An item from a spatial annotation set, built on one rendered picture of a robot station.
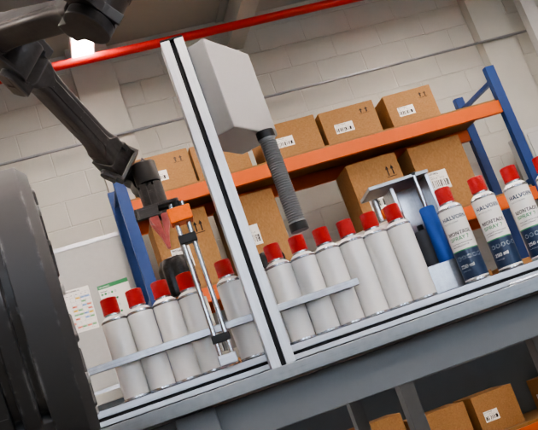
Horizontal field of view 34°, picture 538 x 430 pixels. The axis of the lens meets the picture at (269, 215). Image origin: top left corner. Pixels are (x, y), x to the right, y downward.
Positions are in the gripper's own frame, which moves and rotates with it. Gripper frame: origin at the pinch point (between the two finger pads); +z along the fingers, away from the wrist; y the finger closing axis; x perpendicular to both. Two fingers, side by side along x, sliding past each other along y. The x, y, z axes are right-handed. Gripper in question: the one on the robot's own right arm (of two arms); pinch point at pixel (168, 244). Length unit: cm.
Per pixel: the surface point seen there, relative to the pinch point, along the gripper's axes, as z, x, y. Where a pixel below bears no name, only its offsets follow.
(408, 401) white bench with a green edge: 55, -90, -62
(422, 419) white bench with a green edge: 62, -90, -64
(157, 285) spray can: 11.2, 20.9, 5.4
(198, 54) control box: -26.7, 36.1, -14.9
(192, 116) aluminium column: -15.1, 35.8, -10.0
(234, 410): 38, 62, 1
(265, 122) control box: -12.6, 27.2, -24.5
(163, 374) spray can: 28.2, 22.0, 9.4
